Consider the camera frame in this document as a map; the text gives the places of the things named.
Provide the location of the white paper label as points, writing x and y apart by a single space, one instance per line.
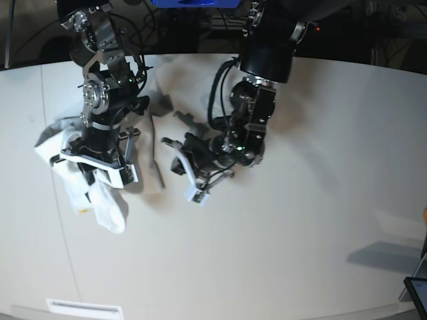
84 310

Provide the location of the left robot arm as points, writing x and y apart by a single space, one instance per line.
272 33

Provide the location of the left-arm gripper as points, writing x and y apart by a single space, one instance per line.
208 157

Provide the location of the white printed T-shirt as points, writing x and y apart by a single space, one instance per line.
107 203

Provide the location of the black tablet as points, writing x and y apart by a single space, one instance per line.
417 290

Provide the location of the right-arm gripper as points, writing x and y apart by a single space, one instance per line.
96 150

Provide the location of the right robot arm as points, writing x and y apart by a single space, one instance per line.
110 92

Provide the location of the blue camera stand base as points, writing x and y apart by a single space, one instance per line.
196 3

